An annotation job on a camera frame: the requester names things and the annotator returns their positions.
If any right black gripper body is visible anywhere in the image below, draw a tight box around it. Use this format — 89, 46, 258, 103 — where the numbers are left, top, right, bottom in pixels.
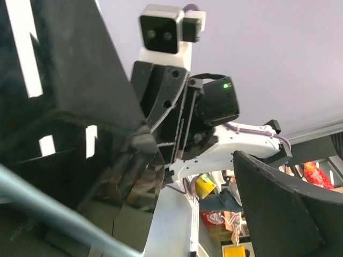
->
131, 61, 200, 163

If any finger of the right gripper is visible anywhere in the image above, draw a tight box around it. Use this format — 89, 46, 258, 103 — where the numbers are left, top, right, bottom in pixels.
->
117, 133, 164, 213

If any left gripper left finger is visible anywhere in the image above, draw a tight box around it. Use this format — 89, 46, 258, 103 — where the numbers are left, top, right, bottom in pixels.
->
1, 1, 150, 209

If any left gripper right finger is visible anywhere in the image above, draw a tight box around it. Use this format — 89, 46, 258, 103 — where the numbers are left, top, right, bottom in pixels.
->
233, 151, 342, 256

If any phone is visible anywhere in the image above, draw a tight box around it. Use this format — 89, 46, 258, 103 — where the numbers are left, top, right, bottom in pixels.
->
1, 165, 141, 256

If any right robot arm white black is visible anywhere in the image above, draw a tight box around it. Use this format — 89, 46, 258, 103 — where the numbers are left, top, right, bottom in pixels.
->
131, 61, 291, 185

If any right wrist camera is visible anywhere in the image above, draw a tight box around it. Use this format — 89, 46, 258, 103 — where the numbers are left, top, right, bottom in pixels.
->
138, 4, 206, 71

